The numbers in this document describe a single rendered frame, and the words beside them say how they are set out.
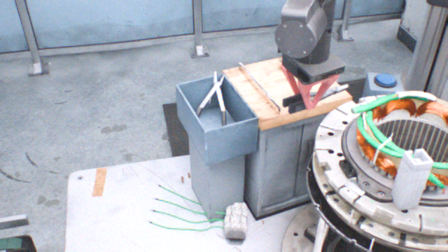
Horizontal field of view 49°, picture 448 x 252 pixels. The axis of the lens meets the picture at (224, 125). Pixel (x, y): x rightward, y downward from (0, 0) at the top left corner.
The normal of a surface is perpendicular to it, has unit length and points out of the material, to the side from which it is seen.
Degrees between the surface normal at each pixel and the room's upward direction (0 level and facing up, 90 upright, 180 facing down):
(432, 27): 90
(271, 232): 0
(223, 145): 90
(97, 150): 0
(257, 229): 0
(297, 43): 92
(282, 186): 90
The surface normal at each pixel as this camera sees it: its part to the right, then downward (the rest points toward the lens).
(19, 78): 0.00, -0.78
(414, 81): -0.42, 0.57
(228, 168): 0.39, 0.58
